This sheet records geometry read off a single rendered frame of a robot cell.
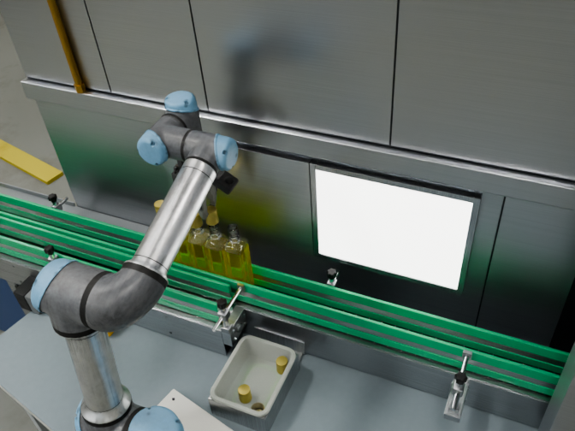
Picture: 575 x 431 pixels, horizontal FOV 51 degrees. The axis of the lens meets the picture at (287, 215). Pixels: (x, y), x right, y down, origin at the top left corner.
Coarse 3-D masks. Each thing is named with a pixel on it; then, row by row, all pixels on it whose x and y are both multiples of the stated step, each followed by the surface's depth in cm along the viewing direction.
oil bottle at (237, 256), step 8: (240, 240) 168; (224, 248) 168; (232, 248) 167; (240, 248) 167; (248, 248) 172; (232, 256) 169; (240, 256) 168; (248, 256) 173; (232, 264) 171; (240, 264) 170; (248, 264) 174; (232, 272) 174; (240, 272) 172; (248, 272) 176; (240, 280) 175; (248, 280) 177
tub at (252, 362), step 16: (240, 352) 173; (256, 352) 177; (272, 352) 173; (288, 352) 170; (224, 368) 167; (240, 368) 175; (256, 368) 174; (272, 368) 174; (288, 368) 165; (224, 384) 167; (240, 384) 171; (256, 384) 170; (272, 384) 170; (224, 400) 159; (256, 400) 167; (272, 400) 158
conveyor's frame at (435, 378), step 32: (0, 256) 201; (160, 320) 183; (192, 320) 176; (256, 320) 179; (288, 320) 173; (224, 352) 179; (320, 352) 176; (352, 352) 169; (384, 352) 163; (416, 384) 166; (448, 384) 160; (480, 384) 155; (512, 416) 158
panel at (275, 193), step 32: (256, 160) 162; (288, 160) 157; (320, 160) 155; (224, 192) 176; (256, 192) 170; (288, 192) 165; (448, 192) 143; (480, 192) 142; (224, 224) 185; (256, 224) 179; (288, 224) 173; (320, 256) 176; (448, 288) 163
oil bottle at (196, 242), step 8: (192, 232) 172; (208, 232) 173; (192, 240) 172; (200, 240) 171; (192, 248) 174; (200, 248) 172; (192, 256) 176; (200, 256) 175; (200, 264) 177; (208, 264) 177
